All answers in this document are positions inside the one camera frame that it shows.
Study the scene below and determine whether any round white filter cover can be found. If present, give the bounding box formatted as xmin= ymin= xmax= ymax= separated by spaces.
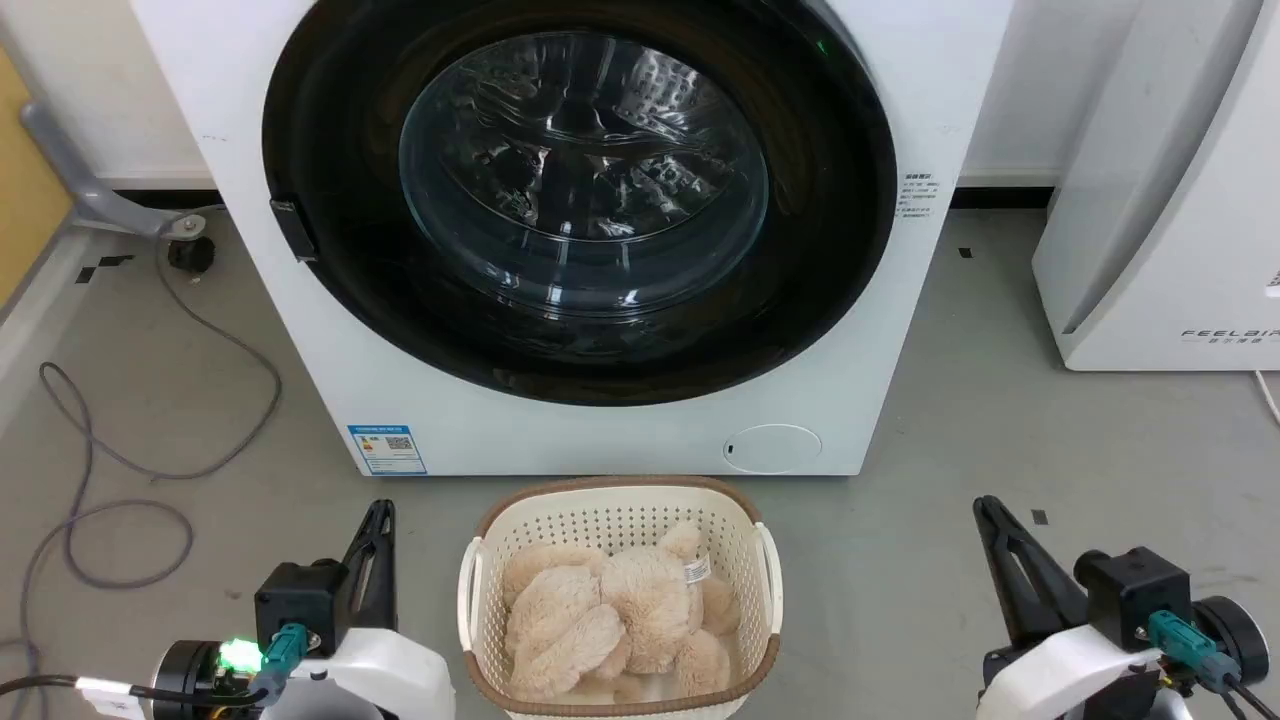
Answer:
xmin=723 ymin=424 xmax=823 ymax=475

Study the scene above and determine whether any beige plush teddy bear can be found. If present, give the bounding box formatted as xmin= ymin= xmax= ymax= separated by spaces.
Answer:
xmin=501 ymin=523 xmax=742 ymax=705

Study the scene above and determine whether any grey floor cable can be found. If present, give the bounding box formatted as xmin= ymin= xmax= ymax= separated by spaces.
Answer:
xmin=18 ymin=228 xmax=283 ymax=720

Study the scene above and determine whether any black round washing machine door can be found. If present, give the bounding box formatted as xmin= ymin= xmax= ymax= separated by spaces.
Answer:
xmin=262 ymin=0 xmax=898 ymax=407

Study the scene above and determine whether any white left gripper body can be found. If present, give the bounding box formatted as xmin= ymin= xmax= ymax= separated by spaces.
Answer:
xmin=268 ymin=624 xmax=457 ymax=720

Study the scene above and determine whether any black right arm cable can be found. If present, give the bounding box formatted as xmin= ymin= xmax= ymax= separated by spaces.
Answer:
xmin=1148 ymin=610 xmax=1280 ymax=720

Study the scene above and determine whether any grey metal stand leg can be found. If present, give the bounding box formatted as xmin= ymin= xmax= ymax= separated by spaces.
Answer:
xmin=20 ymin=99 xmax=223 ymax=239

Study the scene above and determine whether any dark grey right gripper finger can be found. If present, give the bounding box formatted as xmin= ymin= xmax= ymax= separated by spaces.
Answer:
xmin=973 ymin=495 xmax=1041 ymax=649
xmin=986 ymin=497 xmax=1090 ymax=637

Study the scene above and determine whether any white air purifier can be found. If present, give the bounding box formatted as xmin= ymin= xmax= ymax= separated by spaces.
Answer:
xmin=1032 ymin=0 xmax=1280 ymax=372

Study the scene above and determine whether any blue energy label sticker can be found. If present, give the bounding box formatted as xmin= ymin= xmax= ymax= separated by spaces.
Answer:
xmin=348 ymin=425 xmax=428 ymax=476

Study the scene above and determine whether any small printed warning sticker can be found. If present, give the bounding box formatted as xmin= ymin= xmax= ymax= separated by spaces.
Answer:
xmin=899 ymin=171 xmax=942 ymax=220

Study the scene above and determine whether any black caster wheel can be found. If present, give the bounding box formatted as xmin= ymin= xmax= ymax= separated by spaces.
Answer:
xmin=167 ymin=236 xmax=216 ymax=274

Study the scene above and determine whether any yellow wooden panel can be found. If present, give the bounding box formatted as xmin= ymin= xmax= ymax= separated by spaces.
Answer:
xmin=0 ymin=48 xmax=75 ymax=311

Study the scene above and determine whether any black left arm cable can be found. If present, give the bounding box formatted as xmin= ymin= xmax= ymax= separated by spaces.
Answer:
xmin=0 ymin=675 xmax=273 ymax=713

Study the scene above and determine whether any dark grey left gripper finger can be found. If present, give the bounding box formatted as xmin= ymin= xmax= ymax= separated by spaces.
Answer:
xmin=336 ymin=505 xmax=379 ymax=641
xmin=356 ymin=499 xmax=399 ymax=635

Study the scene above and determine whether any white front-load washing machine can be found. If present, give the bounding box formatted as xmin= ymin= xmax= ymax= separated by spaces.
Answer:
xmin=130 ymin=0 xmax=1015 ymax=478

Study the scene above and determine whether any cream perforated laundry basket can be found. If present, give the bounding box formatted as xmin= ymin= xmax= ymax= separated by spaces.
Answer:
xmin=458 ymin=476 xmax=783 ymax=720

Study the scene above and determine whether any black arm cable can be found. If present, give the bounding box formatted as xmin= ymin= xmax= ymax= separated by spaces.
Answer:
xmin=1148 ymin=610 xmax=1280 ymax=720
xmin=0 ymin=675 xmax=273 ymax=713

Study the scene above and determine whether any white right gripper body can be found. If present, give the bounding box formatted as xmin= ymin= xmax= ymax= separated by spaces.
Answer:
xmin=981 ymin=622 xmax=1169 ymax=720

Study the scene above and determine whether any black door handle latch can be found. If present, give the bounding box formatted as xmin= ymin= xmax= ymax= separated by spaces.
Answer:
xmin=270 ymin=198 xmax=319 ymax=263

